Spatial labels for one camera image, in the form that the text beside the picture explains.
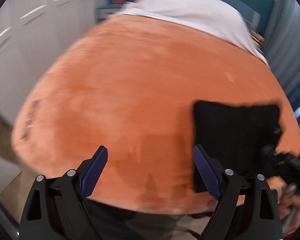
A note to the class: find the white pink pillow cover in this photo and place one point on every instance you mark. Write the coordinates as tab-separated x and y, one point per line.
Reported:
213	17

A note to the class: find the red box on nightstand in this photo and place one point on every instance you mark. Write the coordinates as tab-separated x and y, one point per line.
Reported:
118	1

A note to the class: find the right hand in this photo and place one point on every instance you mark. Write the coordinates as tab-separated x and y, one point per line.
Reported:
287	198

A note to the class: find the left grey nightstand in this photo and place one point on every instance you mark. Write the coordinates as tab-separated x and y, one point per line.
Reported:
102	12

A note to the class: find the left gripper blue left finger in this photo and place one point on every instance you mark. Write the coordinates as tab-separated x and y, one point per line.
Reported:
54	208

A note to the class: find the black pants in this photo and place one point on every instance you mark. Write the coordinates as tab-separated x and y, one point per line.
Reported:
238	137

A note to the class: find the grey blue curtain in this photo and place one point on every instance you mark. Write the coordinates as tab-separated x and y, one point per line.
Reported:
282	48

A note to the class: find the orange plush bed blanket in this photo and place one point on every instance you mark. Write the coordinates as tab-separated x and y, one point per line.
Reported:
129	85

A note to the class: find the white wardrobe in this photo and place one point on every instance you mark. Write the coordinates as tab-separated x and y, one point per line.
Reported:
33	34

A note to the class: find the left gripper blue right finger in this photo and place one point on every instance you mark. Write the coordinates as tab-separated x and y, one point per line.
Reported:
246	207

